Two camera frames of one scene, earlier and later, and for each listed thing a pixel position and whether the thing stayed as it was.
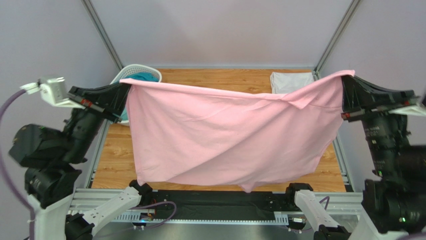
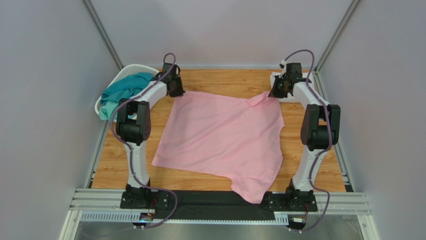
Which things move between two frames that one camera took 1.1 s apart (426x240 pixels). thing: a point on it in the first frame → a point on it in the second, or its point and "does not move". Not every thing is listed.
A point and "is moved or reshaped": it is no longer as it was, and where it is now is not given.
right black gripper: [377, 108] → [277, 90]
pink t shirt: [244, 139] is moved or reshaped
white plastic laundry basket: [131, 69] does not move
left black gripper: [108, 99] → [180, 92]
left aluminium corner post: [119, 64] does not move
